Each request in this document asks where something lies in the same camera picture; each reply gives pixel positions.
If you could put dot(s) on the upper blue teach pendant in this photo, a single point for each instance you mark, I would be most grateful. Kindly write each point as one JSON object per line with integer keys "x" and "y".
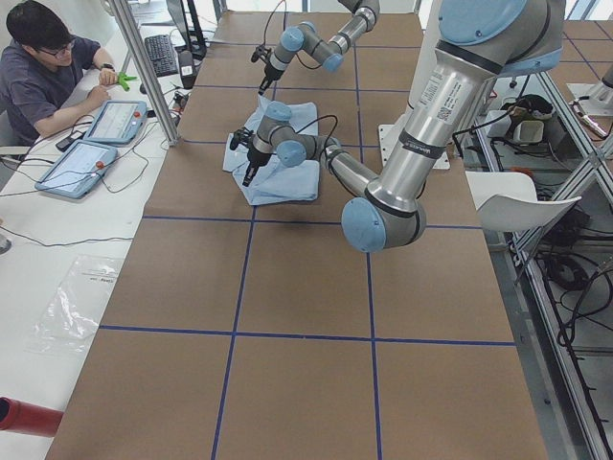
{"x": 117, "y": 122}

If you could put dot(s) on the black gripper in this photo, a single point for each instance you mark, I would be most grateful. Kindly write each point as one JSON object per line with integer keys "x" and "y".
{"x": 268, "y": 75}
{"x": 254, "y": 158}

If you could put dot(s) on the black keyboard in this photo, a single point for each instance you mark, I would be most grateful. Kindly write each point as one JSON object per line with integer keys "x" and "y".
{"x": 161, "y": 55}

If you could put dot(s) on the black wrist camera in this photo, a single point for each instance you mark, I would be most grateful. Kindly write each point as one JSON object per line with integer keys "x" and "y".
{"x": 241, "y": 137}

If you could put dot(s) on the light blue button shirt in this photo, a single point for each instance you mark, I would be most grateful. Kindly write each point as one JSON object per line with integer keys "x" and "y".
{"x": 275, "y": 183}

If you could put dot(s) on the green plastic toy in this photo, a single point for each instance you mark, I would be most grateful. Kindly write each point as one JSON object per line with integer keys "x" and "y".
{"x": 124, "y": 80}

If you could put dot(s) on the white chair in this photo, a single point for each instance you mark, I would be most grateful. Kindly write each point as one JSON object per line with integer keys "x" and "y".
{"x": 507, "y": 202}

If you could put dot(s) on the seated person in navy shirt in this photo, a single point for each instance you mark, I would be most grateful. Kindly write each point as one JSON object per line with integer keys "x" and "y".
{"x": 41, "y": 68}

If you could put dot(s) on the lower blue teach pendant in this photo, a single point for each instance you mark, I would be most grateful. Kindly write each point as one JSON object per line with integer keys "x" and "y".
{"x": 77, "y": 170}

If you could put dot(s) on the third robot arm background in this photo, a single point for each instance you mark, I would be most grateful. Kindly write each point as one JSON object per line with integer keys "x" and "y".
{"x": 594, "y": 99}

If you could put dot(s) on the brown paper table cover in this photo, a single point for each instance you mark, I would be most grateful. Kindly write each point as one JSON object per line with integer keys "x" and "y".
{"x": 236, "y": 332}

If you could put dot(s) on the clear plastic bag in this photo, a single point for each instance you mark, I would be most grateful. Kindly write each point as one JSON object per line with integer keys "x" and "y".
{"x": 69, "y": 322}

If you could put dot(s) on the aluminium frame post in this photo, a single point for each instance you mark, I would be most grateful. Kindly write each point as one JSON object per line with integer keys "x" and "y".
{"x": 135, "y": 44}

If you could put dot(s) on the blue teach pendant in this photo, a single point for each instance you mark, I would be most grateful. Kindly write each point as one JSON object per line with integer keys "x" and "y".
{"x": 117, "y": 122}
{"x": 77, "y": 170}

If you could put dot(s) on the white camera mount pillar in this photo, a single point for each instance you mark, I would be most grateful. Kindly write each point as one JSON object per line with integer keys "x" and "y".
{"x": 388, "y": 134}

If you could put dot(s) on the red cylinder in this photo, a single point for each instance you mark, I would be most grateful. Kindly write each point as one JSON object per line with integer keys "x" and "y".
{"x": 26, "y": 418}

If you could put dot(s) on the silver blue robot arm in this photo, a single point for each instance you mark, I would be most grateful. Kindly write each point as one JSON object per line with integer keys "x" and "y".
{"x": 303, "y": 37}
{"x": 479, "y": 41}

